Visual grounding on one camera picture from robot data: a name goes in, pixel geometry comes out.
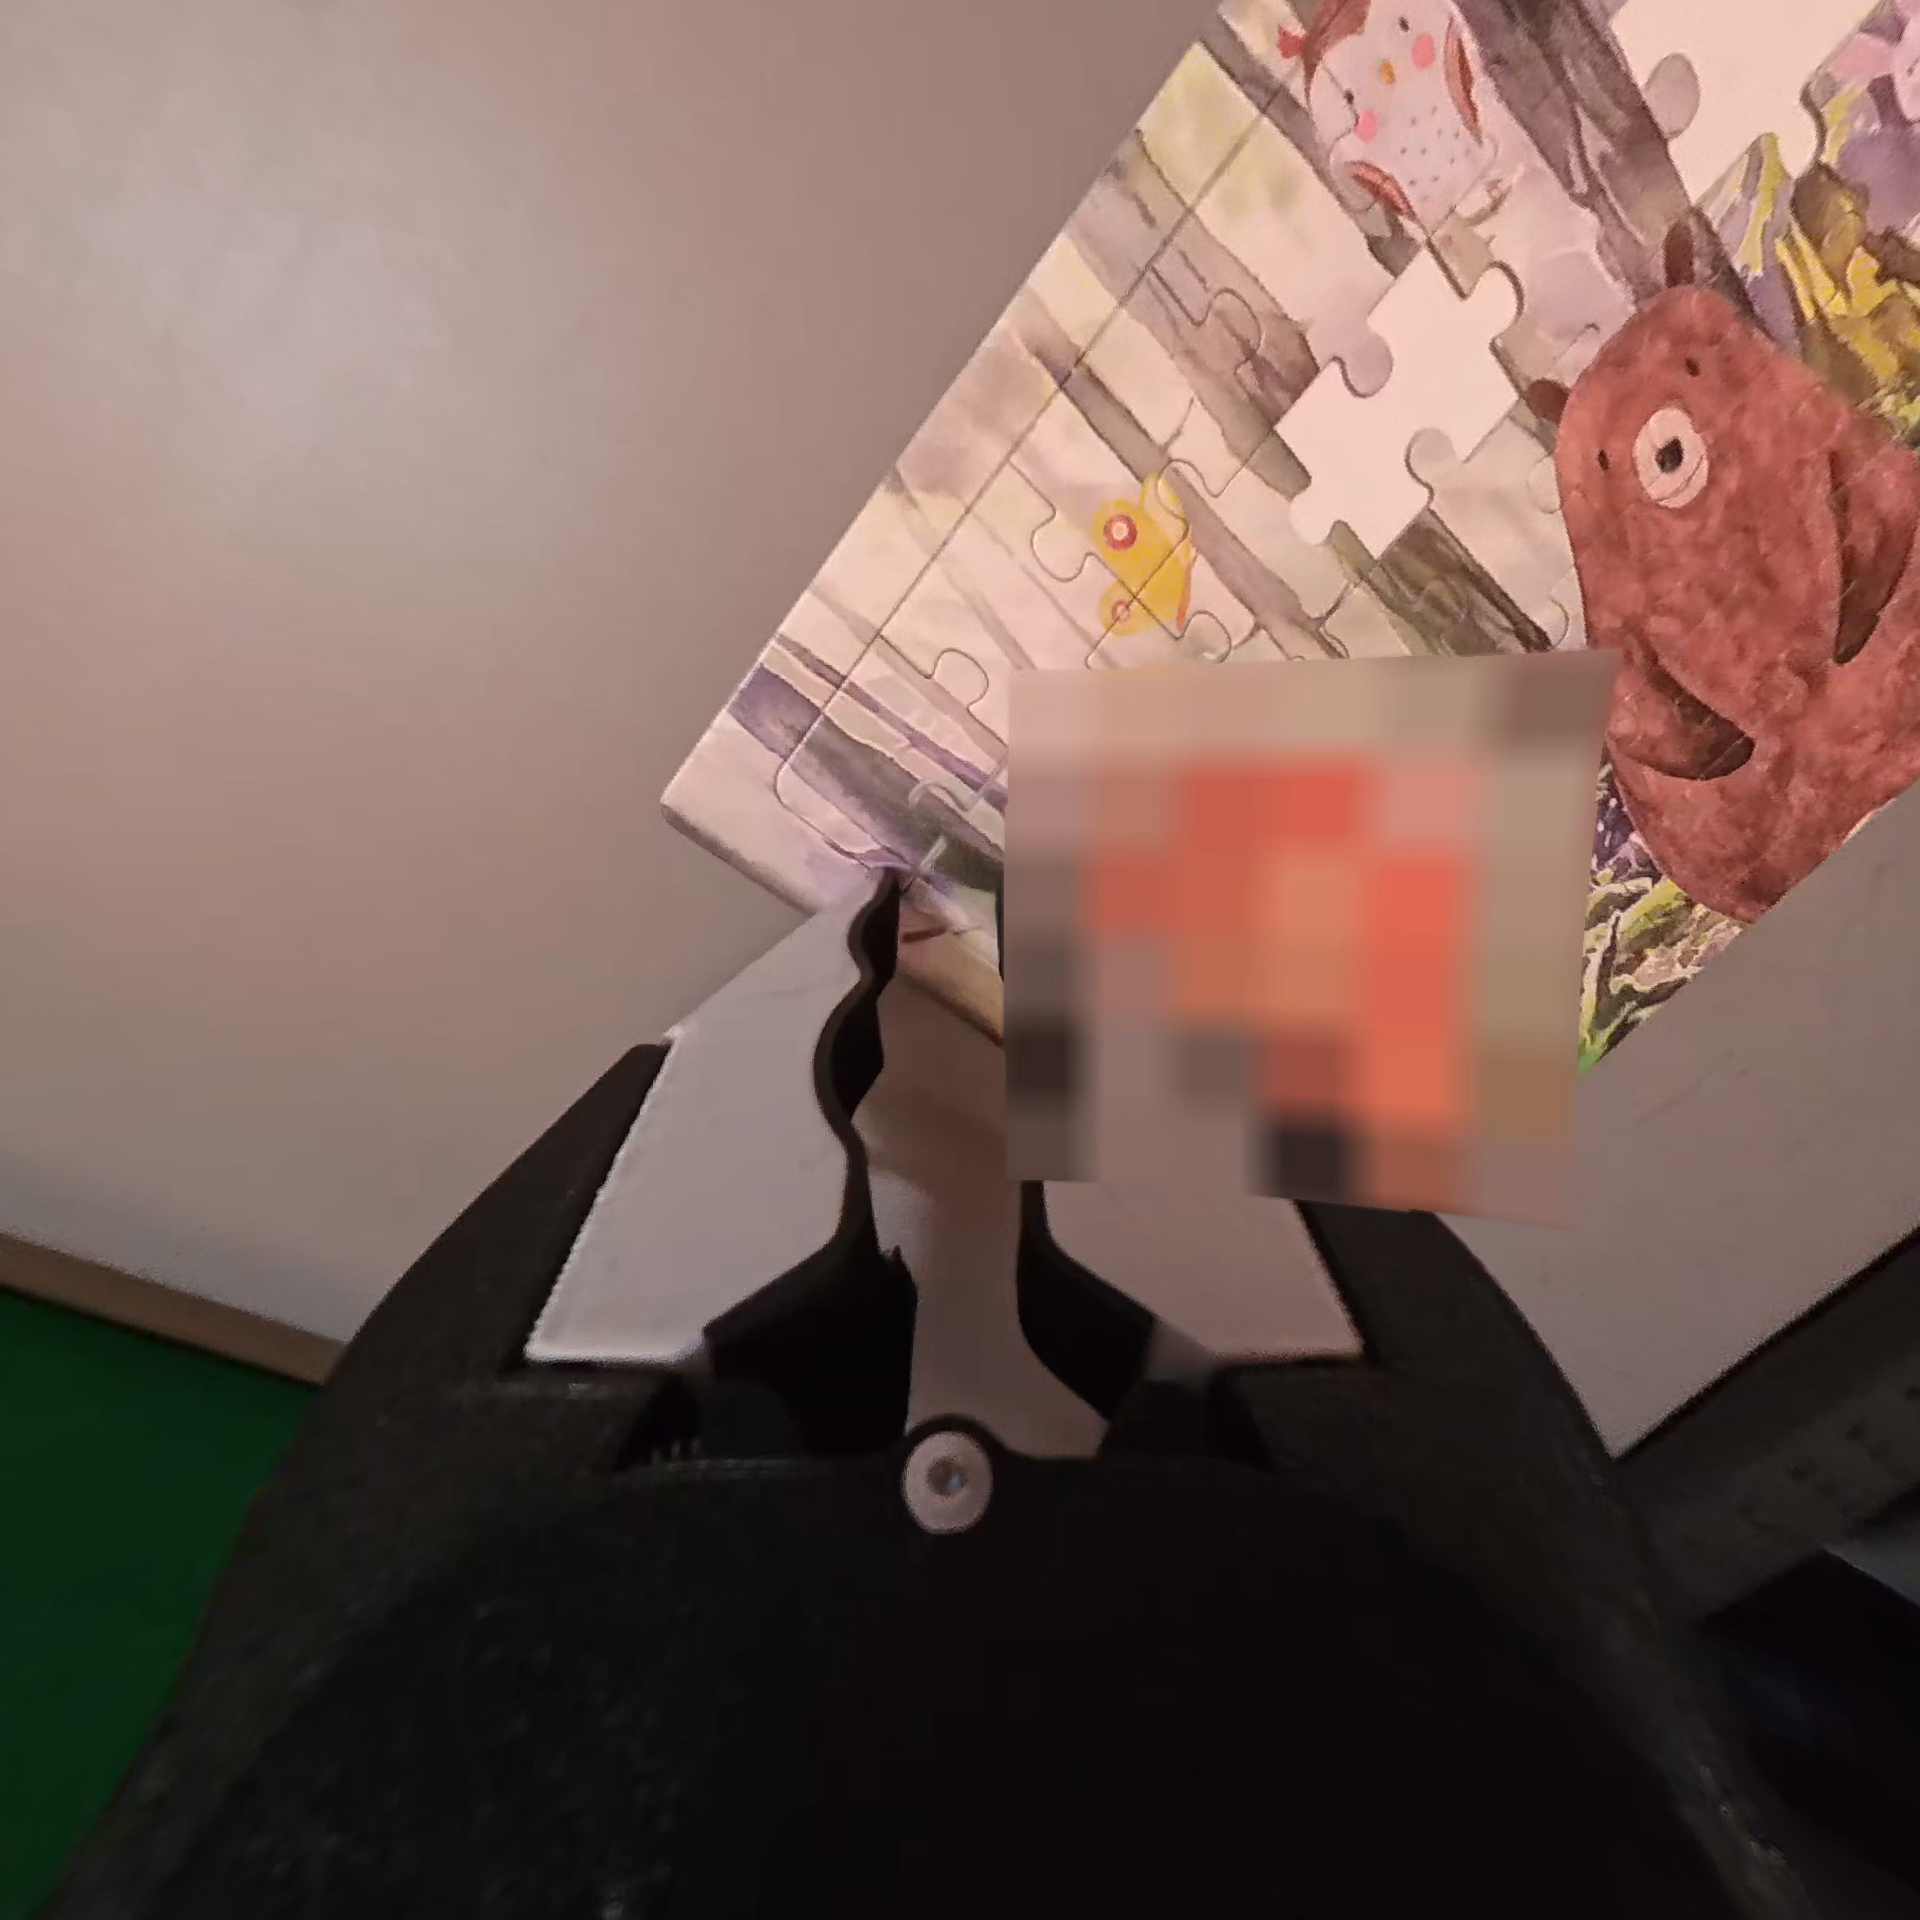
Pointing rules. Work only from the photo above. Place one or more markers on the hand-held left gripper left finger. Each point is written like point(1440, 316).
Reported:
point(709, 1201)

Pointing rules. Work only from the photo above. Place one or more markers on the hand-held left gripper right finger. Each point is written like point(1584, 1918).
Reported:
point(1242, 1294)

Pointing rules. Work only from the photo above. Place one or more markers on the grey desk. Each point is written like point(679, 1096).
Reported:
point(377, 600)

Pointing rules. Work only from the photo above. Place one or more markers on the forest animal jigsaw puzzle board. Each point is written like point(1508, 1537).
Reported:
point(1201, 376)

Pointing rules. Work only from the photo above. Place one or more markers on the green plastic bin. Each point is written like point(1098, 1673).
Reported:
point(120, 1571)

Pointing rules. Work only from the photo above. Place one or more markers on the dark perforated panel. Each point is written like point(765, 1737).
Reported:
point(1827, 1725)

